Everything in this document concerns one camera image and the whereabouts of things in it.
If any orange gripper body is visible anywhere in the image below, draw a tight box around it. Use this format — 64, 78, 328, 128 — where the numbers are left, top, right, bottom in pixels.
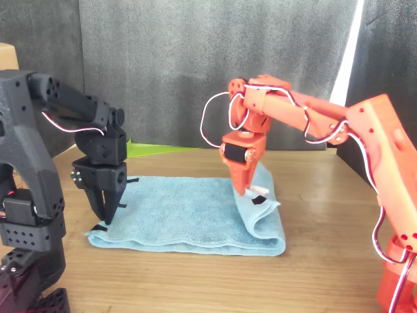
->
220, 131, 267, 166

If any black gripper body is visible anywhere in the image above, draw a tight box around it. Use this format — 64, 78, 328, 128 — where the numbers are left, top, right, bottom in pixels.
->
70, 156, 128, 197

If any light blue towel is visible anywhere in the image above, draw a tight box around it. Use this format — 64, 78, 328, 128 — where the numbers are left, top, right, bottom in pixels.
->
83, 162, 287, 258

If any green plastic folder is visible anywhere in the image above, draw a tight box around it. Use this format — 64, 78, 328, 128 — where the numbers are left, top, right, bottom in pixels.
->
126, 139, 203, 159

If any dark grey felt partition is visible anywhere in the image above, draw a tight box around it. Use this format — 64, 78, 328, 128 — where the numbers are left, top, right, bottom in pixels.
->
335, 0, 417, 203
0, 0, 85, 157
79, 0, 359, 151

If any brown cardboard box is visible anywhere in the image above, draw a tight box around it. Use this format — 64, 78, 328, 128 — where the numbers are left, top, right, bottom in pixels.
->
0, 42, 20, 72

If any orange arm servo wire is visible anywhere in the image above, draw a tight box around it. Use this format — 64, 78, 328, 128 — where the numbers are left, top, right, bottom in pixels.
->
199, 83, 417, 313

